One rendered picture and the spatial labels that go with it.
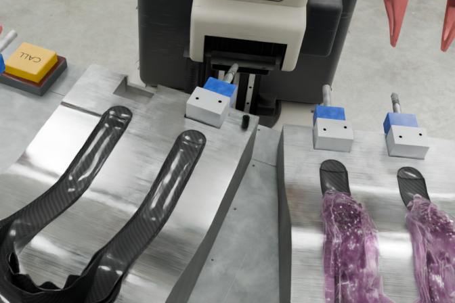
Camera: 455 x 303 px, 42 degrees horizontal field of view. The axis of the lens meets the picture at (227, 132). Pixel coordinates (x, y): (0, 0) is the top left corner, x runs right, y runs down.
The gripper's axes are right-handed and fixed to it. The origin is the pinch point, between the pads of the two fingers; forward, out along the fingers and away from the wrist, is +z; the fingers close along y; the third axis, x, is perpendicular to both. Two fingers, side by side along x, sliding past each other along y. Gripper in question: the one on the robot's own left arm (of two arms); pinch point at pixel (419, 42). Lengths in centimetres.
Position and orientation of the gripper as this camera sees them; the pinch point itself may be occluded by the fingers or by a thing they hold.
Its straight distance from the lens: 85.5
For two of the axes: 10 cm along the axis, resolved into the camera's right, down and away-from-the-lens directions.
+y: 10.0, 0.9, 0.2
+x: 0.1, -3.7, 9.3
